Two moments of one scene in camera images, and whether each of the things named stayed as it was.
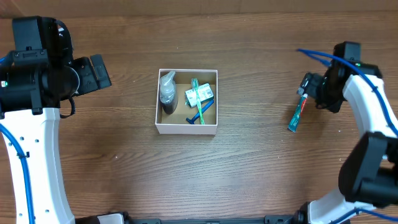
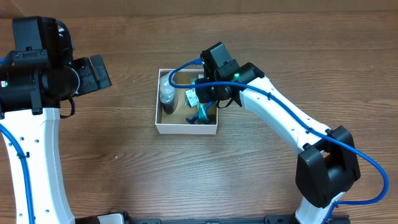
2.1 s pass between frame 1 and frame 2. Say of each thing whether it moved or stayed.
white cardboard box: stayed
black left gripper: stayed
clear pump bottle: stayed
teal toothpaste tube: moved
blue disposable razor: stayed
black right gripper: moved
